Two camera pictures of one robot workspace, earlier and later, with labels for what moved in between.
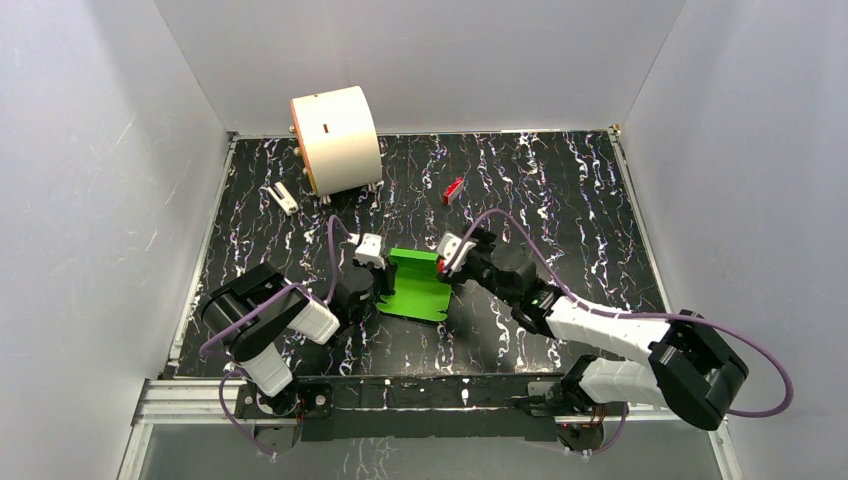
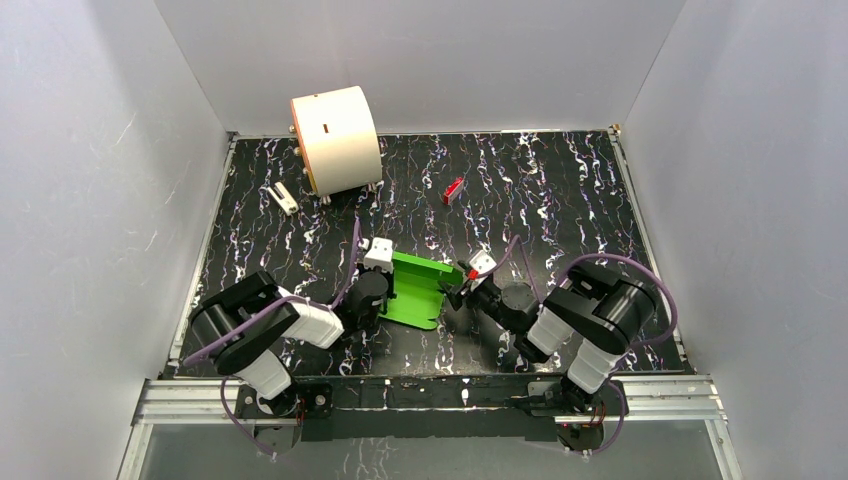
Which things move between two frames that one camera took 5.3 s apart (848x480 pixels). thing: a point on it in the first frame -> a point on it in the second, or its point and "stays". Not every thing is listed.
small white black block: x=283 y=198 stays
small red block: x=454 y=190 stays
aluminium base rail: x=215 y=399 stays
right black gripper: x=484 y=244 -> x=451 y=290
